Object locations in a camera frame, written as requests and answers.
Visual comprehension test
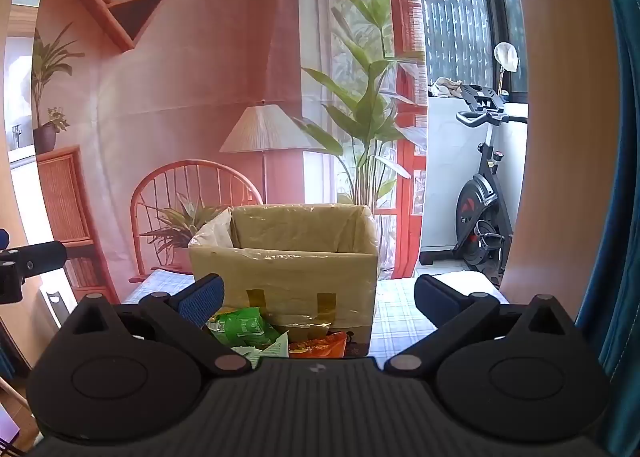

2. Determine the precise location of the beige cloth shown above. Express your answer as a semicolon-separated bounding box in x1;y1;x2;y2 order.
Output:
431;77;468;99

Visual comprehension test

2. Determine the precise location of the blue curtain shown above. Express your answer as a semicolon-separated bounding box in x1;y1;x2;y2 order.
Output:
575;0;640;380

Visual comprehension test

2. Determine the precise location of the dark framed window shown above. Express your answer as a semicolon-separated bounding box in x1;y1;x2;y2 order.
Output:
414;0;527;94

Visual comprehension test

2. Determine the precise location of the cardboard box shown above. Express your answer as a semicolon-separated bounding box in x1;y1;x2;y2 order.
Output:
187;204;379;355

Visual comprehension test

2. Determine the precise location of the orange snack packet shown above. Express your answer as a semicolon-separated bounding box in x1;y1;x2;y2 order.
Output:
287;329;348;359

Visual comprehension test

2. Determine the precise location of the white green snack packet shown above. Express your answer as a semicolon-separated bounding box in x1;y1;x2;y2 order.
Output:
232;332;291;369

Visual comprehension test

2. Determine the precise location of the checked tablecloth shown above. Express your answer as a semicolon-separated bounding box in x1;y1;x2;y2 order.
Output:
122;269;506;360

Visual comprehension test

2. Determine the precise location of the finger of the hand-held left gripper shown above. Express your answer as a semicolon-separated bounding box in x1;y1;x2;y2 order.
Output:
0;239;68;282

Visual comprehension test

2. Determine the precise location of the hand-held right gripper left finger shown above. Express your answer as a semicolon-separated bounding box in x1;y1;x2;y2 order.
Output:
60;273;253;379

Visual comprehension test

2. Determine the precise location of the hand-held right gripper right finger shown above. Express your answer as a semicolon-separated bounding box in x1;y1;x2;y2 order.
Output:
384;273;577;379

